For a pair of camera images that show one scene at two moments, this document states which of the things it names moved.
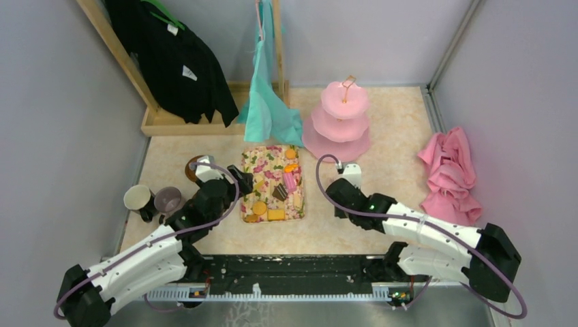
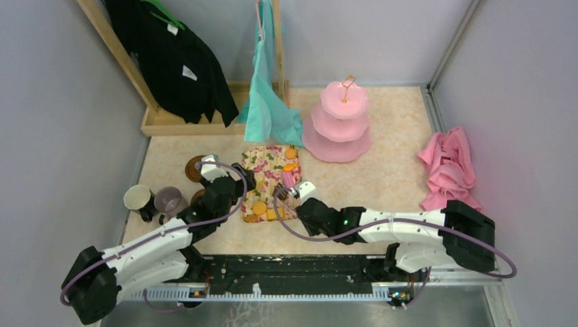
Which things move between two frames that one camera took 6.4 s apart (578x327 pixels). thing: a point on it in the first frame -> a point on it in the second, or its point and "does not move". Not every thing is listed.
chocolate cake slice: [279, 192] does not move
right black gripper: [339, 213] -> [312, 230]
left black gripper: [245, 180] does not move
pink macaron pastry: [290, 182] does not move
